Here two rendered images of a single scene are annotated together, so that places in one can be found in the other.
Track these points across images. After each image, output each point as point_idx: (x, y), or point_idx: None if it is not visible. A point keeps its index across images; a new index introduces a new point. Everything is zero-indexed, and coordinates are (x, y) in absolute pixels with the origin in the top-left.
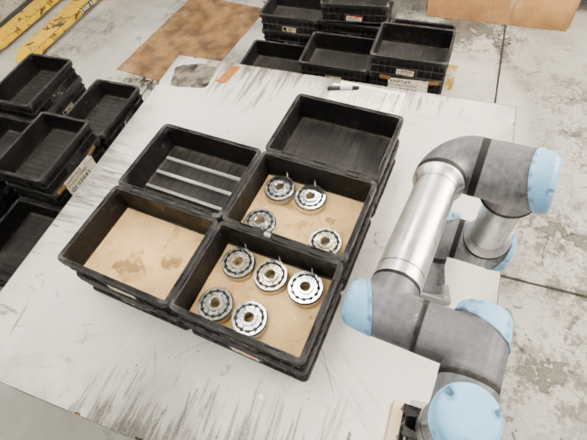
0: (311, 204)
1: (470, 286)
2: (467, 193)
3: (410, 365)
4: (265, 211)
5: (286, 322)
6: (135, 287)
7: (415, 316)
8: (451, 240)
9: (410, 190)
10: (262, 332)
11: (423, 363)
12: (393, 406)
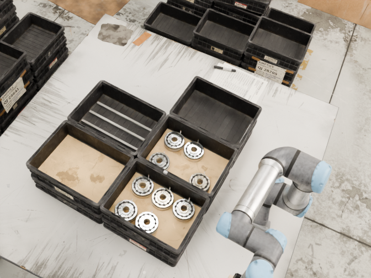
0: (194, 155)
1: (284, 224)
2: (284, 176)
3: (238, 266)
4: (163, 155)
5: (168, 228)
6: None
7: (248, 232)
8: (275, 194)
9: (258, 154)
10: (153, 232)
11: (246, 266)
12: (228, 277)
